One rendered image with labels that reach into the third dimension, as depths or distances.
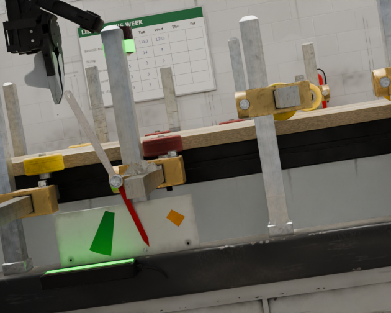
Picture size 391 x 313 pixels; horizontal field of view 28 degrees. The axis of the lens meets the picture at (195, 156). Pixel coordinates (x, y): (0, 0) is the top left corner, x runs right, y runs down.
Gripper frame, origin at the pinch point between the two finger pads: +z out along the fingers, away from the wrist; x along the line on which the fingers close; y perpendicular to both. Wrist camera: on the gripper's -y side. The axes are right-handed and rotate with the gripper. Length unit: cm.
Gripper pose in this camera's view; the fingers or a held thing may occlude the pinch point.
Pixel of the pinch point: (60, 96)
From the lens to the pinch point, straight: 139.0
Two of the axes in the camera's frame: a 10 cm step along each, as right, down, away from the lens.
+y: -9.9, 1.4, 0.8
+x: -0.7, 0.6, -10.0
